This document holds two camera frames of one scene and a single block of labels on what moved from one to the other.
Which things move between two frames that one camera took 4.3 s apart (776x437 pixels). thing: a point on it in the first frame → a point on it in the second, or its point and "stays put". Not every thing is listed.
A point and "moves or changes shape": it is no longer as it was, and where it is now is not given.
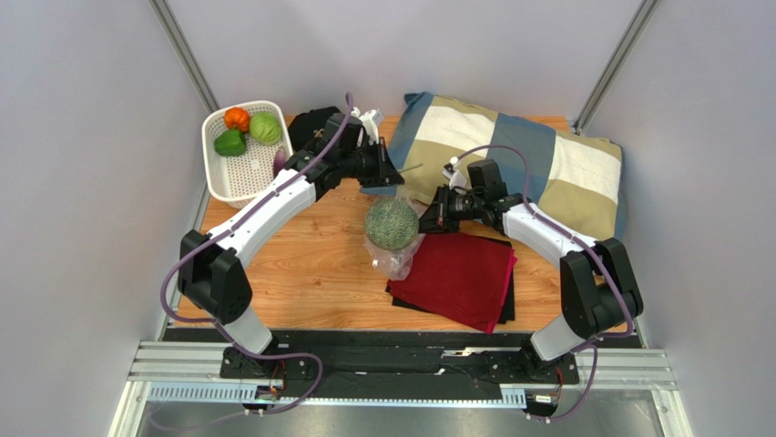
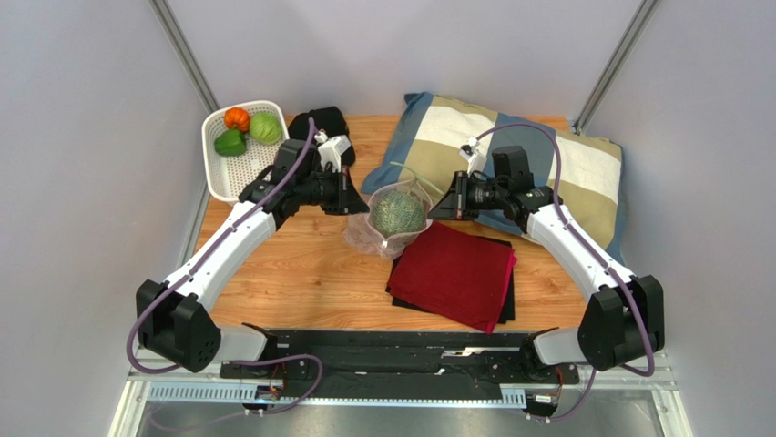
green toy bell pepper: x=230 y=143 stays put
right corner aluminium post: x=638 y=22 stays put
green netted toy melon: x=392 y=224 moves or changes shape
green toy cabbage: x=265 y=127 stays put
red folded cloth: x=462 y=279 stays put
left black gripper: x=383 y=174 → x=347 y=198
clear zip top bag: x=397 y=265 → x=399 y=215
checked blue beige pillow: x=571 y=177 stays put
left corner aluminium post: x=183 y=51 stays put
